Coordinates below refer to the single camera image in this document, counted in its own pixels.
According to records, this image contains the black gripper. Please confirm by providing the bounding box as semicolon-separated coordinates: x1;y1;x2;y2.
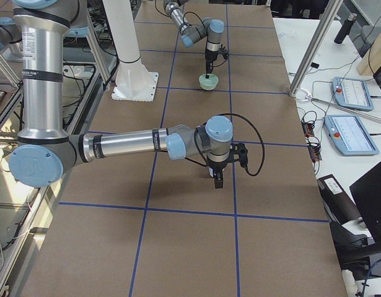
205;43;229;78
207;143;248;189

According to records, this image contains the light green bowl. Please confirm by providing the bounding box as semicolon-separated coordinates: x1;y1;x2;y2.
199;74;219;91

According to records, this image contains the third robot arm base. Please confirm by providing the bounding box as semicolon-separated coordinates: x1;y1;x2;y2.
0;17;22;56

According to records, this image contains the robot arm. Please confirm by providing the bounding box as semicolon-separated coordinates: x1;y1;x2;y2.
9;1;250;189
163;1;229;79

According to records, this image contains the black water bottle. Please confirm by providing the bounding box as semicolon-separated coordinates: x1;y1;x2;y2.
334;13;357;44

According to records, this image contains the lower teach pendant tablet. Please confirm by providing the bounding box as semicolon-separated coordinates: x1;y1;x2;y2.
324;114;379;157

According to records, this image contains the teach pendant tablet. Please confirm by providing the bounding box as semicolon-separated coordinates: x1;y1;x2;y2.
332;77;374;111
324;114;379;157

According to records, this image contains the upper teach pendant tablet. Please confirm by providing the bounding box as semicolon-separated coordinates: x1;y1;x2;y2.
332;77;374;111

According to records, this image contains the black computer monitor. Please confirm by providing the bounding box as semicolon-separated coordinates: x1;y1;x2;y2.
350;161;381;242

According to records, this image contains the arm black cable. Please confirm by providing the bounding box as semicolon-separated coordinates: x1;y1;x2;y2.
190;113;266;177

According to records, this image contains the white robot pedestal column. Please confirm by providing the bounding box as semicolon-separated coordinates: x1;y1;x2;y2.
103;0;159;102

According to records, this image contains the electronics board with wires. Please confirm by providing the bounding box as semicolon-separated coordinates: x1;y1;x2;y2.
300;111;322;163

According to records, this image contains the aluminium frame post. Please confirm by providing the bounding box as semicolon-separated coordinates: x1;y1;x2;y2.
288;0;343;97

